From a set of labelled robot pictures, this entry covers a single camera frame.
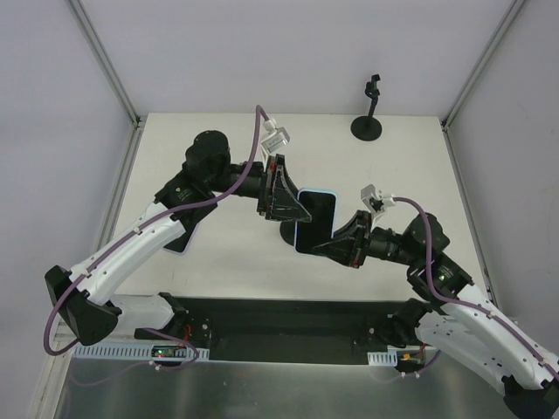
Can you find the left white cable duct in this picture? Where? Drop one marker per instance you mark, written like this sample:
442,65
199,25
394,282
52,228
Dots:
139,352

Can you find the right aluminium table rail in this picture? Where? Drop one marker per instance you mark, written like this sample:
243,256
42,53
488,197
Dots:
509,193

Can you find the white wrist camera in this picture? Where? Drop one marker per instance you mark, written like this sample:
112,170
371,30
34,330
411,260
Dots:
375,200
274,138

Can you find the phone with blue case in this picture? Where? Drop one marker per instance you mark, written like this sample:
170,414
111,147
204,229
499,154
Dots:
321,206

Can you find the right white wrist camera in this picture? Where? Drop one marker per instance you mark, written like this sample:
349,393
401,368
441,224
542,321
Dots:
375,200

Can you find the white cable duct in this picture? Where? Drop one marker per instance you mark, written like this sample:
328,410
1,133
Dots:
383,359
139,352

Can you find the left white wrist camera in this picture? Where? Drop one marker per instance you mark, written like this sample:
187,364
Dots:
274,138

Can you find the aluminium table rail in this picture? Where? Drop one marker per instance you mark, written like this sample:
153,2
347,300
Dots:
509,193
51,383

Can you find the right white cable duct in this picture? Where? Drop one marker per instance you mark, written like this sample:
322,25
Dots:
383,359

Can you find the left aluminium frame post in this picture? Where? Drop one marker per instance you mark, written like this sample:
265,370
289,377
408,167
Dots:
85,24

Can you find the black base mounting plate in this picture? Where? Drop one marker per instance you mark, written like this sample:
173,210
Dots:
294,331

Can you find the phone with purple case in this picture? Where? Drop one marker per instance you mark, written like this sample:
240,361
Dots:
181,238

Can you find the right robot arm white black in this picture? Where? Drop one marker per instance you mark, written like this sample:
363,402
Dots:
450,312

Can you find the right aluminium frame post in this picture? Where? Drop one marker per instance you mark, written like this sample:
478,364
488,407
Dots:
498,36

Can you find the aluminium frame post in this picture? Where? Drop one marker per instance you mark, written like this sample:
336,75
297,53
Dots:
85,24
498,36

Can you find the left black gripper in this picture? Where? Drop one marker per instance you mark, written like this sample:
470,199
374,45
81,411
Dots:
268,187

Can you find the left aluminium table rail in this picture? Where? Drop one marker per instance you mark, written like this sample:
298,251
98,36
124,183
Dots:
51,383

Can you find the black phone stand round base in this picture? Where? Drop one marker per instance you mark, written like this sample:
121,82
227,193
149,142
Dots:
287,232

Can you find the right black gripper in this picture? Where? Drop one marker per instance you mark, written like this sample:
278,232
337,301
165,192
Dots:
361,238

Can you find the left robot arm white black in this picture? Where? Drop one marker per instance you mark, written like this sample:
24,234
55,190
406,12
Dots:
83,295

